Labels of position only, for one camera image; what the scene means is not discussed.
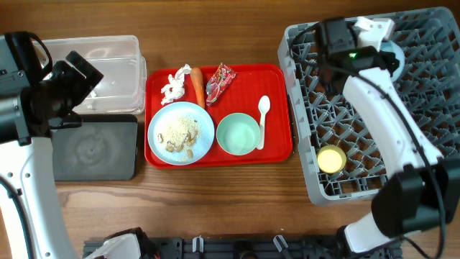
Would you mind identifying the red serving tray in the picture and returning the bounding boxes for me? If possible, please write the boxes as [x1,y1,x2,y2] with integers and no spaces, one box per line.
[144,64,293,169]

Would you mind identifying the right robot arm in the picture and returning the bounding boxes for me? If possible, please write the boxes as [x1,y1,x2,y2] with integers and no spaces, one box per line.
[314,17,459,255]

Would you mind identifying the black tray bin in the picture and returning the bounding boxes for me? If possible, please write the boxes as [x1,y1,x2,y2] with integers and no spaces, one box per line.
[52,114,139,181]

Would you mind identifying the orange carrot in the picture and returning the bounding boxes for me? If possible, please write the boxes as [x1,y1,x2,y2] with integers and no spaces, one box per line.
[190,68,206,109]

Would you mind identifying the white plastic spoon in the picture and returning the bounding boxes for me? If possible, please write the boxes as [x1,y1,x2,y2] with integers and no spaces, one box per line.
[256,96,270,150]

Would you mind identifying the crumpled white tissue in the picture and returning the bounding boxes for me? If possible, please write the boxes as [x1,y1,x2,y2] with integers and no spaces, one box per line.
[160,64,192,106]

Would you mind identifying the green bowl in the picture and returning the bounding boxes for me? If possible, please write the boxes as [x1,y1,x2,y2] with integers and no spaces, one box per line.
[216,113,260,156]

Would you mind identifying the light blue bowl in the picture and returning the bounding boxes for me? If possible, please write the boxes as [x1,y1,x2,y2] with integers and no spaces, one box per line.
[380,41,405,82]

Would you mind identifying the clear plastic bin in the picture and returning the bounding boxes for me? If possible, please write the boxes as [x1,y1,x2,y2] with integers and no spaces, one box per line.
[43,35,147,114]

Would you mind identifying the food scraps on plate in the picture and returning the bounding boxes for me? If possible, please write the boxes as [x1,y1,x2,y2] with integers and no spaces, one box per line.
[157,116,201,159]

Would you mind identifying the red snack wrapper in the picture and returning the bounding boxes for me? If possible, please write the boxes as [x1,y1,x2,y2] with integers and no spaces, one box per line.
[206,63,237,106]

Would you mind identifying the grey dishwasher rack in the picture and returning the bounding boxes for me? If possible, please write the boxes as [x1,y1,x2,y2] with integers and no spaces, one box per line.
[277,7,459,206]

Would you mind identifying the yellow cup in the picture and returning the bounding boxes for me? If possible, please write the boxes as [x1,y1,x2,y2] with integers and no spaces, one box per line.
[317,145,346,174]

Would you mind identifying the light blue plate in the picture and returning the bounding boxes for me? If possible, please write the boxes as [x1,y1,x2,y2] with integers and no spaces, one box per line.
[147,101,215,166]

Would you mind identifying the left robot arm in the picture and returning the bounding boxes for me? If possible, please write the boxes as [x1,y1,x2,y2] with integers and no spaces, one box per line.
[1,32,103,258]

